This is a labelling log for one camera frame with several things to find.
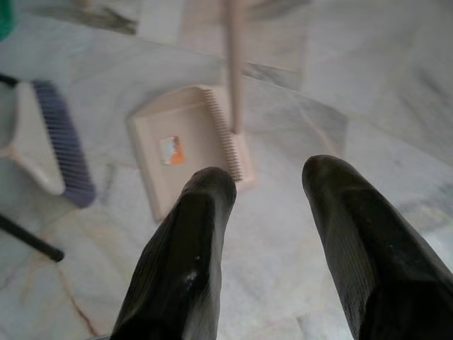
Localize green plastic bin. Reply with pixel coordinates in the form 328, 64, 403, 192
0, 0, 23, 40

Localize beige broom purple bristles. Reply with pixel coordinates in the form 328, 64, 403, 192
0, 79, 97, 209

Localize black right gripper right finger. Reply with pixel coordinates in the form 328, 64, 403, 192
302, 154, 453, 340

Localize black folding chair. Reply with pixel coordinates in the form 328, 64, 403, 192
0, 73, 65, 264

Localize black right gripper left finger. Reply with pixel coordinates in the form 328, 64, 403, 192
109, 166, 237, 340

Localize beige long-handled dustpan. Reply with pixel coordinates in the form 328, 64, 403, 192
127, 0, 256, 224

